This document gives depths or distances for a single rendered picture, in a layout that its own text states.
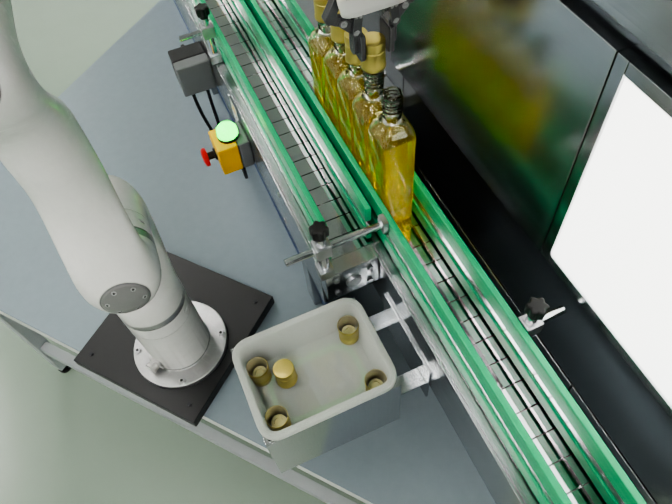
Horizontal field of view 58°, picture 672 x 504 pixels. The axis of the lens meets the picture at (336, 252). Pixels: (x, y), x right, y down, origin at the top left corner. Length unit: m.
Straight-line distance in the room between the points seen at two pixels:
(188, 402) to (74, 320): 0.35
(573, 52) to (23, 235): 1.30
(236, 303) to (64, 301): 0.40
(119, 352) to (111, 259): 0.47
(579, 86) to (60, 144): 0.58
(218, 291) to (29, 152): 0.65
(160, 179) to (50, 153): 0.83
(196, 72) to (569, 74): 0.95
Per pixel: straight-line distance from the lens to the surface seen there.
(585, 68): 0.69
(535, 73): 0.76
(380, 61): 0.86
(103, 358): 1.32
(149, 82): 1.87
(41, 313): 1.47
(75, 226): 0.85
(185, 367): 1.24
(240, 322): 1.26
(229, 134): 1.25
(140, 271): 0.89
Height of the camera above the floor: 1.87
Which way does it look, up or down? 56 degrees down
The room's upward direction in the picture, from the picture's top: 7 degrees counter-clockwise
